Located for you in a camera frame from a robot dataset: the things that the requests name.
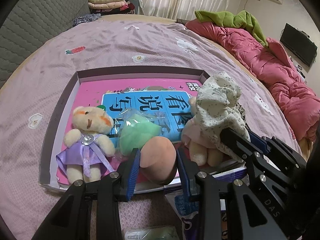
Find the leopard print scrunchie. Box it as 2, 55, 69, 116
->
236, 103, 247, 124

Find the white floral scrunchie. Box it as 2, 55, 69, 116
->
195, 72, 250, 163

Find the green tissue pack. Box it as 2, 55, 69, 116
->
124, 226, 179, 240

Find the peach makeup sponge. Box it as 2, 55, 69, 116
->
140, 136, 177, 186

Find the purple white wipes pack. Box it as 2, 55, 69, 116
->
165, 190, 200, 239

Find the teddy bear purple dress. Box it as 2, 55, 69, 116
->
56, 105, 116, 185

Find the red pink quilt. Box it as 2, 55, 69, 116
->
185, 20, 319, 141

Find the pink children's book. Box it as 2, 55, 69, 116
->
56, 87, 194, 185

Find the green makeup sponge in wrapper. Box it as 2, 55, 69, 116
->
114, 108, 163, 156

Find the shallow dark cardboard box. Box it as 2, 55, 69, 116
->
39, 66, 209, 192

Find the green blanket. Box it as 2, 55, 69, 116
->
195, 10, 268, 47

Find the pink patterned bedsheet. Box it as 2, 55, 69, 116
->
0, 18, 302, 240

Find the stack of folded clothes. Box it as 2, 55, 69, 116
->
88, 0, 138, 15

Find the dark floral cloth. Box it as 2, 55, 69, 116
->
73, 14, 101, 27

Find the grey quilted headboard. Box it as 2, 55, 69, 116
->
1, 0, 89, 85

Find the black wall television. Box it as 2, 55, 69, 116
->
280, 23, 317, 67

